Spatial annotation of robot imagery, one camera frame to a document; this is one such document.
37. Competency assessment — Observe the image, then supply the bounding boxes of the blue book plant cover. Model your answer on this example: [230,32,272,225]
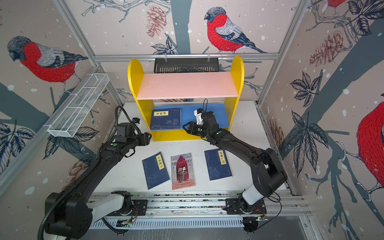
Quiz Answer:
[150,108,182,131]

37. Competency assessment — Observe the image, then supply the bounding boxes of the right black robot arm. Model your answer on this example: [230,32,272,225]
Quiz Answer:
[183,112,288,213]

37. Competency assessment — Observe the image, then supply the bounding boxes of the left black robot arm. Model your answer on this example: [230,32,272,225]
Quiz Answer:
[37,118,152,240]

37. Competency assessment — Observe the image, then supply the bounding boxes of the blue book yellow label left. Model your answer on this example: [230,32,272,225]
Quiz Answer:
[142,152,170,190]

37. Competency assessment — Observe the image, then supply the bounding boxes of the blue book yellow label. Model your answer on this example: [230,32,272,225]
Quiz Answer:
[205,149,233,181]
[142,152,170,190]

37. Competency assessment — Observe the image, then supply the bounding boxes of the blue book yellow label right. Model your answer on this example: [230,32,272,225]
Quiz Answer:
[205,149,233,181]

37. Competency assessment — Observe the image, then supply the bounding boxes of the red Hamlet book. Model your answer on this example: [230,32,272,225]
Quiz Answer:
[171,153,196,191]

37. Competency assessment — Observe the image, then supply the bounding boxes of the yellow pink blue bookshelf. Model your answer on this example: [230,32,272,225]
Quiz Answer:
[128,56,245,131]

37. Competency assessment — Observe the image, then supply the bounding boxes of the black plastic tray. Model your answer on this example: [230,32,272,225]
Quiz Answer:
[154,58,220,74]

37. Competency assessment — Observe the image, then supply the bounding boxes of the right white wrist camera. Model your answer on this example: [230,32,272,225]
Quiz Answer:
[194,108,204,125]

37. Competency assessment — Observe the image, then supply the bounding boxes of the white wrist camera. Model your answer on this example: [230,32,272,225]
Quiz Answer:
[132,118,141,125]
[194,108,204,125]

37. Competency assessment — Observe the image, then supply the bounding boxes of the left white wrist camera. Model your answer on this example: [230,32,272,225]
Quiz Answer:
[132,118,141,125]

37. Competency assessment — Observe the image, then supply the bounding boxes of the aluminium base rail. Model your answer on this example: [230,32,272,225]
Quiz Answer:
[86,191,310,218]

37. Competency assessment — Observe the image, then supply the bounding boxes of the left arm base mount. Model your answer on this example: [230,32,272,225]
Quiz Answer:
[108,191,148,217]

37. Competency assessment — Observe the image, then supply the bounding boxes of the white wire mesh basket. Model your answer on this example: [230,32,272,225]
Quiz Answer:
[48,73,110,138]

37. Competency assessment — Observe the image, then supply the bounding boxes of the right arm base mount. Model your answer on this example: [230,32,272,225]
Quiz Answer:
[223,199,267,216]

